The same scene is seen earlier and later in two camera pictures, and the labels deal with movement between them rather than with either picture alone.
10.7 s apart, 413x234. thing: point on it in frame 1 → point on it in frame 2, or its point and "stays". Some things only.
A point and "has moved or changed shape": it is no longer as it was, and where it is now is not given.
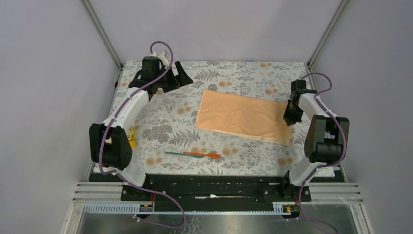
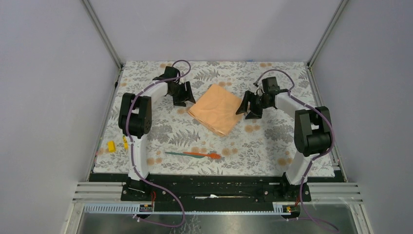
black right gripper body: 292,114 → 257,103
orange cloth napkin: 253,118 has moved or changed shape
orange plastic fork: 213,155 stays
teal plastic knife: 198,156 stays
